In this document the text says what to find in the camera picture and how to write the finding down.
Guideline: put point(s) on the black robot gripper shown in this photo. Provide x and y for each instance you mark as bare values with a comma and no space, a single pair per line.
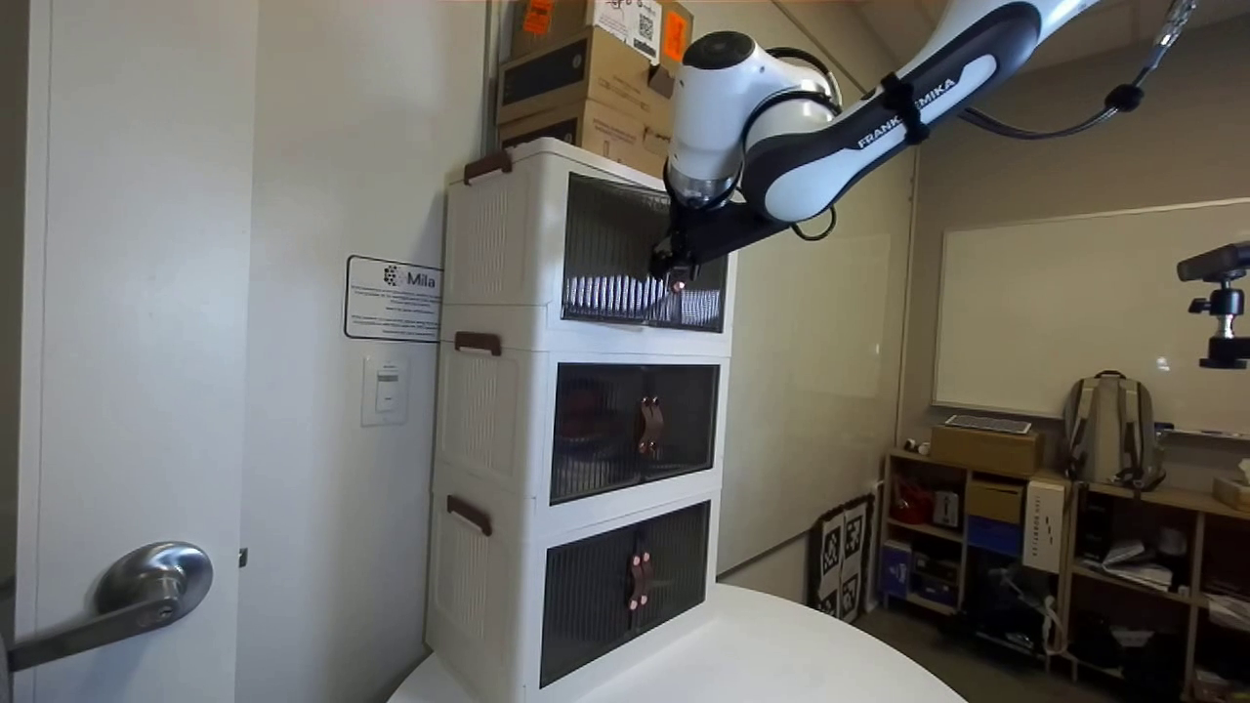
706,237

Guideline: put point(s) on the shelf door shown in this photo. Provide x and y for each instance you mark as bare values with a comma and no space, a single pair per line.
607,250
693,295

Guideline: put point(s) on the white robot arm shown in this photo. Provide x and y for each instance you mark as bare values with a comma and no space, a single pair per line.
763,145

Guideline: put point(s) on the middle shelf doors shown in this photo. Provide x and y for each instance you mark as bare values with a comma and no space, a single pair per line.
633,423

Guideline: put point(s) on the shelf doors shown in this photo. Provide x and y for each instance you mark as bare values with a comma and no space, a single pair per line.
633,423
616,589

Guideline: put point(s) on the cardboard box on shelf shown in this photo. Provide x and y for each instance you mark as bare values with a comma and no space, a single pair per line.
986,443

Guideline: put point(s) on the bottom shelf doors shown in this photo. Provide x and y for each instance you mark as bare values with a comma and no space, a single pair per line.
616,589

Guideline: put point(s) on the wooden low shelf unit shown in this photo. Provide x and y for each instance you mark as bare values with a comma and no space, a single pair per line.
1144,591

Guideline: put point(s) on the cardboard box on cabinet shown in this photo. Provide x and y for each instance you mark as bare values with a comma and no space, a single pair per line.
597,73

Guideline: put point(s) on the white three-tier storage cabinet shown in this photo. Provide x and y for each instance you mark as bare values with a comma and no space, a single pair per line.
503,349

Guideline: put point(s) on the calibration marker board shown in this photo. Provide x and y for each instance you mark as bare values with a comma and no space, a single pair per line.
843,546

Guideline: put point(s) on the grey backpack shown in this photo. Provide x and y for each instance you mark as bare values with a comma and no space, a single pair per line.
1110,431

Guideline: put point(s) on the white door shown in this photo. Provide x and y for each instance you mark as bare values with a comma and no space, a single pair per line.
133,289

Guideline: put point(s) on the whiteboard on wall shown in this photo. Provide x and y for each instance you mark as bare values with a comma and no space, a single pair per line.
1024,309

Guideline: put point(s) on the wall sign plaque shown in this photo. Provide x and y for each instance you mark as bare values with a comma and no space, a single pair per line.
394,301

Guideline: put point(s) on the white wall switch plate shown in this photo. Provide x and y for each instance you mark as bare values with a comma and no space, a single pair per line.
384,392

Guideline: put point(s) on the black camera on mount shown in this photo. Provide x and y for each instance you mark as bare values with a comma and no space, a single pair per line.
1224,301

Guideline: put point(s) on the silver door lever handle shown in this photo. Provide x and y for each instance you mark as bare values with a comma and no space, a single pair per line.
141,591

